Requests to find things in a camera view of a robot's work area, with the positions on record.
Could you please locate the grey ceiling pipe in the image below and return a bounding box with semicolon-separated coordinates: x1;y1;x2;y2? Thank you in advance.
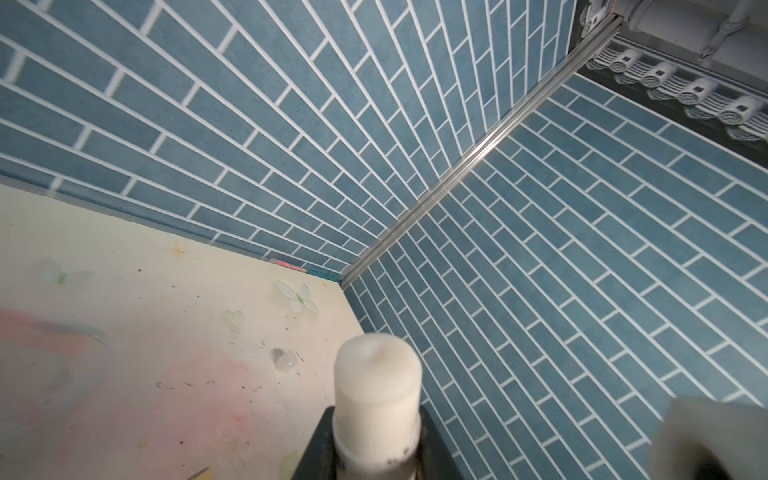
612;1;767;89

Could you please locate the white glue stick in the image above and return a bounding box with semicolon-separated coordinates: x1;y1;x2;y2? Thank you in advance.
332;333;423;479

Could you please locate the translucent glue stick cap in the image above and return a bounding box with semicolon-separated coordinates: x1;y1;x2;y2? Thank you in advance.
271;348;299;375

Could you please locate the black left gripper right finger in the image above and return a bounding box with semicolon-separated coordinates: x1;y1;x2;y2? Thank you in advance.
418;406;463;480

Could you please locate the brown kraft envelope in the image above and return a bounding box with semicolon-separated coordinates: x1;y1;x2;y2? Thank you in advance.
188;467;216;480

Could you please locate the white lace trim strip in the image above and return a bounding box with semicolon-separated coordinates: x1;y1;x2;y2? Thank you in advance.
578;0;768;144

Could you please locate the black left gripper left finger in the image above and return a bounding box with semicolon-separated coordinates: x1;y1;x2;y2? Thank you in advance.
292;406;336;480

